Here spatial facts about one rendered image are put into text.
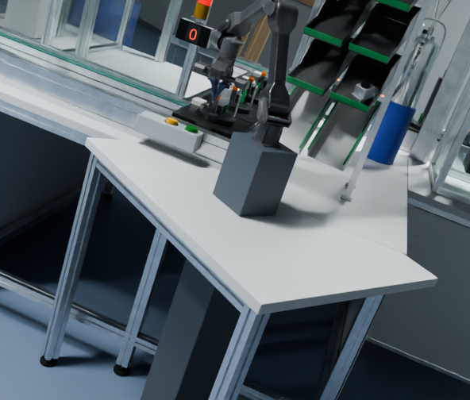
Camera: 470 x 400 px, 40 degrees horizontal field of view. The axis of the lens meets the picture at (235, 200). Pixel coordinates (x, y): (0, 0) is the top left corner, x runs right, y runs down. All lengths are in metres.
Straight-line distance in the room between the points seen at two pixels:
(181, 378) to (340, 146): 0.90
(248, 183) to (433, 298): 1.33
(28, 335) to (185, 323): 0.76
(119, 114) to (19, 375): 0.95
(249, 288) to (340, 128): 0.89
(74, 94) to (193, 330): 0.88
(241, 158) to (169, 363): 0.72
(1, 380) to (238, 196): 1.06
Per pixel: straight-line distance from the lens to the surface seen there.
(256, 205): 1.80
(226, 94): 2.21
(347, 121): 2.19
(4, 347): 2.49
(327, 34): 2.10
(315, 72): 2.17
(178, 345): 2.05
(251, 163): 1.75
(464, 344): 2.97
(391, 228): 2.17
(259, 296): 1.43
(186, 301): 1.99
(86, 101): 2.22
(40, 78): 2.29
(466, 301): 2.88
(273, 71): 1.81
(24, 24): 3.13
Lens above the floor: 1.53
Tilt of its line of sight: 21 degrees down
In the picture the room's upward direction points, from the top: 19 degrees clockwise
